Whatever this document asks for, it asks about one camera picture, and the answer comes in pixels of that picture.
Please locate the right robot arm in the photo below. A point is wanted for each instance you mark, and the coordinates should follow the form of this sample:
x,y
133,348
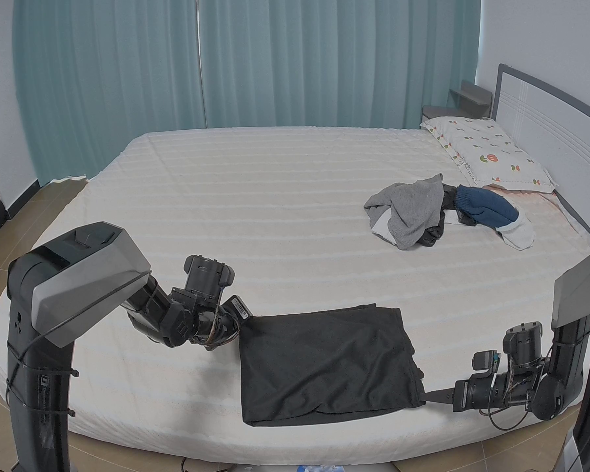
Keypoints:
x,y
580,288

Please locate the white garment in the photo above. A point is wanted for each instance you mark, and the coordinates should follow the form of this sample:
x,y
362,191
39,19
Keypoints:
x,y
518,234
384,226

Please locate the black long-sleeved top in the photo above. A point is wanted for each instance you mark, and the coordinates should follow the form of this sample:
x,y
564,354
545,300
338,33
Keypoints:
x,y
324,362

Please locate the grey garment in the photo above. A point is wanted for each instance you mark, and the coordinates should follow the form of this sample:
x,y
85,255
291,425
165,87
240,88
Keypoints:
x,y
413,209

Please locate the blue-green curtain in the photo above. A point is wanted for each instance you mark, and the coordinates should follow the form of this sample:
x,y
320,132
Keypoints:
x,y
108,67
334,42

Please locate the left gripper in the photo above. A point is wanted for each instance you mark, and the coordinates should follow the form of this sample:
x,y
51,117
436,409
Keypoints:
x,y
216,330

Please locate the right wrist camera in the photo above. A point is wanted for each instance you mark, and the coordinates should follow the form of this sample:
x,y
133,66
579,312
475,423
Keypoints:
x,y
485,361

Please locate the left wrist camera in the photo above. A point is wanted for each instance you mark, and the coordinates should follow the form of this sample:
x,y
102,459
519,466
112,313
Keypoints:
x,y
238,308

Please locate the bed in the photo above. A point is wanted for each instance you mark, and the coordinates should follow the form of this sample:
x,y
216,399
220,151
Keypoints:
x,y
275,190

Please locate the black garment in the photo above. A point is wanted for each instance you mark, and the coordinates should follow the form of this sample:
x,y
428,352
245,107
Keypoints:
x,y
432,236

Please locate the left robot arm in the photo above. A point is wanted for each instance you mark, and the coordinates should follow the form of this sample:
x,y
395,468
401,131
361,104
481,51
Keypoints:
x,y
78,278

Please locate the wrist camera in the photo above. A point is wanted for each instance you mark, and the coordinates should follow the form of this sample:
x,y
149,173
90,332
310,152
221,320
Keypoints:
x,y
485,361
238,308

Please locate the dark blue garment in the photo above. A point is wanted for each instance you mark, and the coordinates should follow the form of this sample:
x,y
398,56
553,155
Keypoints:
x,y
486,207

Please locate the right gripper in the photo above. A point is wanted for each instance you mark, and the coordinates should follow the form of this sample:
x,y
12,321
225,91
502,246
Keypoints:
x,y
482,391

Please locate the grey bedside table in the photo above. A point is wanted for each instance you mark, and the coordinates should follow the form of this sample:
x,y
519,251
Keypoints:
x,y
472,94

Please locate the white printed pillow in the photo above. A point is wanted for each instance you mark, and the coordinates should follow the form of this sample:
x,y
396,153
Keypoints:
x,y
486,148

